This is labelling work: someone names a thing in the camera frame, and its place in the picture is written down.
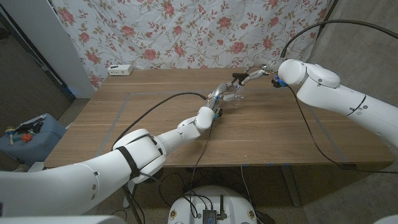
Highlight white table leg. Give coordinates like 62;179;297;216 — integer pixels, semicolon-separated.
123;182;137;208

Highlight white mat with yellow print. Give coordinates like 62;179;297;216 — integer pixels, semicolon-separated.
27;161;47;172

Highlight black toy pieces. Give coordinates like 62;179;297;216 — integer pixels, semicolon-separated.
15;121;44;135

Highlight floral backdrop cloth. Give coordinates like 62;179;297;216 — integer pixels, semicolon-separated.
51;0;333;90

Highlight black pump head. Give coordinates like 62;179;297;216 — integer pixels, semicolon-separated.
231;72;250;87

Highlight black antenna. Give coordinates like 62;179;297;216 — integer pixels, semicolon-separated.
219;195;228;220

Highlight white power strip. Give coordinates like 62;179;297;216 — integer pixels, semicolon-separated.
107;64;134;77

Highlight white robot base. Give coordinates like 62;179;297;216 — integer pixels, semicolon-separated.
167;185;258;224

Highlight wooden toy mallet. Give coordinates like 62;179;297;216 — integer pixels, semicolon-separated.
5;126;16;146

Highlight grey table leg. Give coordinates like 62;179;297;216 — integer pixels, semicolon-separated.
279;165;302;208

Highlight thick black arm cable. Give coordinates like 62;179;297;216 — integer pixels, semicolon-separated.
111;91;208;150
279;19;398;60

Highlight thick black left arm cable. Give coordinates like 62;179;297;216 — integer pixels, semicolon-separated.
111;91;208;150

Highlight white flat stick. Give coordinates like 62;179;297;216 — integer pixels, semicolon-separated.
19;114;47;128

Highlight black backdrop pole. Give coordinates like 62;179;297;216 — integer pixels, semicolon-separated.
316;0;340;32

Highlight blue storage box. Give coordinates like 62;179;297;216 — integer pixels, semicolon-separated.
0;113;68;167

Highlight grey computer box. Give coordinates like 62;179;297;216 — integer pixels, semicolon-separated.
202;208;218;224

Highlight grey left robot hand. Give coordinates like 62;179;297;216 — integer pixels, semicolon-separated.
206;82;246;119

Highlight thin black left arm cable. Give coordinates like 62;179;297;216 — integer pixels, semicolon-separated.
186;117;215;218

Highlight grey floor cable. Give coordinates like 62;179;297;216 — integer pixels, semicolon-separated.
240;166;259;215

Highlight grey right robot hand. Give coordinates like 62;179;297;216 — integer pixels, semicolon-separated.
239;57;284;86

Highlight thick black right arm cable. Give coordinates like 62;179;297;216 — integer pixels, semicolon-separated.
279;19;398;60

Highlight clear plastic dispenser bottle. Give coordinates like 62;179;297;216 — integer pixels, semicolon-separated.
230;84;246;106

